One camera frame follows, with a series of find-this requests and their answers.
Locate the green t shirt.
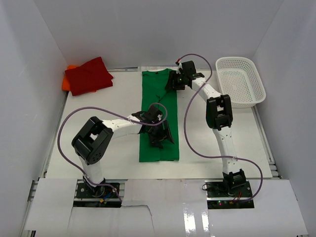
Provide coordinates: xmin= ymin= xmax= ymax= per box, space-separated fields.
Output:
xmin=139 ymin=69 xmax=180 ymax=162

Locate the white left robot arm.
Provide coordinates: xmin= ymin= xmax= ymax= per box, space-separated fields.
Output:
xmin=72 ymin=105 xmax=175 ymax=198

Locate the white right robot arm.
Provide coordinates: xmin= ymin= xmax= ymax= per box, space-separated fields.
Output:
xmin=165 ymin=59 xmax=246 ymax=196

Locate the white perforated plastic basket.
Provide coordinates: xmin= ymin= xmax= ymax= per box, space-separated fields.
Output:
xmin=215 ymin=57 xmax=266 ymax=108

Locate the folded red t shirt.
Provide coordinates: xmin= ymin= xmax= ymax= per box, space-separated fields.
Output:
xmin=65 ymin=57 xmax=114 ymax=96

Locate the folded orange t shirt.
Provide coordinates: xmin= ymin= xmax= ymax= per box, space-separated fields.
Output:
xmin=62 ymin=65 xmax=77 ymax=91

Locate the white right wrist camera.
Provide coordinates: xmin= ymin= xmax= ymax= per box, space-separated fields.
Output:
xmin=176 ymin=59 xmax=183 ymax=74

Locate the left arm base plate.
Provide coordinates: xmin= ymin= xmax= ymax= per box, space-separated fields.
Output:
xmin=73 ymin=181 xmax=121 ymax=208

